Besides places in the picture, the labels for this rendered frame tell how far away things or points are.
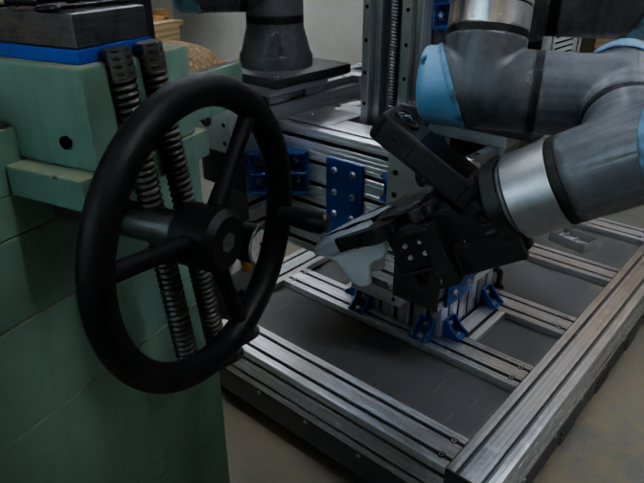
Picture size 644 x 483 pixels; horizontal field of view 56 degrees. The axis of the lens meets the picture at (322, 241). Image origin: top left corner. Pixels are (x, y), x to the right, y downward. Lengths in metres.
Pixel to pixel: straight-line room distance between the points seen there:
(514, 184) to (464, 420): 0.82
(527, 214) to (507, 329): 1.05
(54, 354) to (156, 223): 0.21
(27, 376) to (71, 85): 0.31
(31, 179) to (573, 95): 0.48
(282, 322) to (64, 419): 0.83
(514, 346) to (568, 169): 1.02
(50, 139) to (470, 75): 0.38
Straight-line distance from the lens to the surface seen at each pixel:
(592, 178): 0.49
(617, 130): 0.50
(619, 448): 1.63
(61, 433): 0.77
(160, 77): 0.59
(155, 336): 0.84
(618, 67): 0.58
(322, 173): 1.19
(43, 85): 0.58
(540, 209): 0.51
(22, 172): 0.61
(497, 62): 0.58
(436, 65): 0.58
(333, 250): 0.60
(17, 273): 0.66
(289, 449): 1.48
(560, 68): 0.58
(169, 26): 1.01
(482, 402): 1.32
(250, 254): 0.86
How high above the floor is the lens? 1.05
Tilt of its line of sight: 27 degrees down
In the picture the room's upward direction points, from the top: straight up
